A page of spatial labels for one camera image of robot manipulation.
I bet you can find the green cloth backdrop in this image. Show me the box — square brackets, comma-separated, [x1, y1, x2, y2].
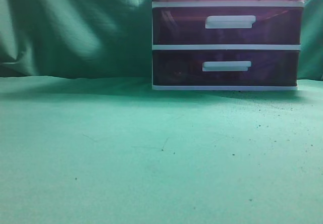
[1, 0, 322, 80]

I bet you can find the green cloth table cover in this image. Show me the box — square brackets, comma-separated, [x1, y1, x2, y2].
[1, 77, 322, 223]

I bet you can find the white plastic drawer cabinet frame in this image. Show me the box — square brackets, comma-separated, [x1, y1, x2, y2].
[151, 0, 306, 91]

